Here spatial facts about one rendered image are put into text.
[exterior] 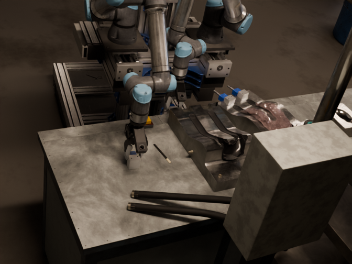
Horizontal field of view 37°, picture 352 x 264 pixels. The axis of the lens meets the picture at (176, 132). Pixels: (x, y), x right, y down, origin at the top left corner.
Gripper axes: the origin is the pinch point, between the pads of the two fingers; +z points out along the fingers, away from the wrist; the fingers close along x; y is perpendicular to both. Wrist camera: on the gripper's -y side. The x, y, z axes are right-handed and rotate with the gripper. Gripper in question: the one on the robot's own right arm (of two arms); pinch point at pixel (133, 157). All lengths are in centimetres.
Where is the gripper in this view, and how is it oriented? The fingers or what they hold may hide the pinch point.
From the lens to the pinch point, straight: 231.6
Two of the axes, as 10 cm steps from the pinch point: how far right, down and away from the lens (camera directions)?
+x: -9.3, 0.8, -3.5
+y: -3.2, -6.3, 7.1
